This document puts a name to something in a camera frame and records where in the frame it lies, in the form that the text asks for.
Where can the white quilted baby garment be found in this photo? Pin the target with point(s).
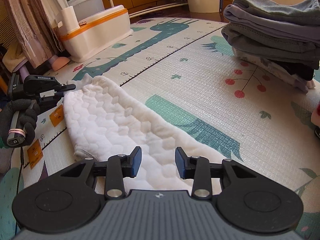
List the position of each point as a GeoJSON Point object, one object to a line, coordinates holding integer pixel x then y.
{"type": "Point", "coordinates": [103, 120]}

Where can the patterned mauve curtain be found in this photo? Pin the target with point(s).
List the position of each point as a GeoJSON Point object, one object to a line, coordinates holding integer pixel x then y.
{"type": "Point", "coordinates": [34, 24]}

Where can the orange card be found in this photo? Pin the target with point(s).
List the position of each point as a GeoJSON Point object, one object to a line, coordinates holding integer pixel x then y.
{"type": "Point", "coordinates": [35, 153]}
{"type": "Point", "coordinates": [57, 115]}

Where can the orange card upper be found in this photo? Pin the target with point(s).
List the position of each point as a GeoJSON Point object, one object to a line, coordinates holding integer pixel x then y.
{"type": "Point", "coordinates": [57, 115]}

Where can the purple pink child stool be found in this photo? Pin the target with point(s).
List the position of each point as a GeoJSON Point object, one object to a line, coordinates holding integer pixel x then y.
{"type": "Point", "coordinates": [47, 66]}

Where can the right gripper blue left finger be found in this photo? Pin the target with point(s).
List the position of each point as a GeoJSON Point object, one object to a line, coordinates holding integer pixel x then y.
{"type": "Point", "coordinates": [119, 167]}

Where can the white orange potty seat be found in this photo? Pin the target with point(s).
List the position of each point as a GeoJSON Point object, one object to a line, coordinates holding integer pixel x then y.
{"type": "Point", "coordinates": [85, 38]}

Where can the orange card lower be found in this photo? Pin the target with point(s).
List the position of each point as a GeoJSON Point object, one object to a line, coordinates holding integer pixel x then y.
{"type": "Point", "coordinates": [35, 153]}

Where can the cartoon giraffe play mat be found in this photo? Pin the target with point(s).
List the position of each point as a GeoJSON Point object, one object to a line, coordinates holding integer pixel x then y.
{"type": "Point", "coordinates": [185, 71]}

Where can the grey purple folded clothes stack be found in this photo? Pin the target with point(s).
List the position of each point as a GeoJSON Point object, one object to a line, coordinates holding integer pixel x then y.
{"type": "Point", "coordinates": [282, 39]}

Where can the colourful folded clothes stack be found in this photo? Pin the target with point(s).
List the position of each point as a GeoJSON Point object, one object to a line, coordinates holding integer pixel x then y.
{"type": "Point", "coordinates": [315, 119]}

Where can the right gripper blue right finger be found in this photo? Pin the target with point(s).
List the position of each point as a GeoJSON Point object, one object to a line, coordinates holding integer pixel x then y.
{"type": "Point", "coordinates": [196, 168]}

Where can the black gloved left hand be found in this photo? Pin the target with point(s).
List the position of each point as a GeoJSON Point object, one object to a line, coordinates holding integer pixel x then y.
{"type": "Point", "coordinates": [19, 117]}

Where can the white plant pot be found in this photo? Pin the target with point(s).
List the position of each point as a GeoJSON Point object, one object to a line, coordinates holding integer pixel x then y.
{"type": "Point", "coordinates": [85, 8]}

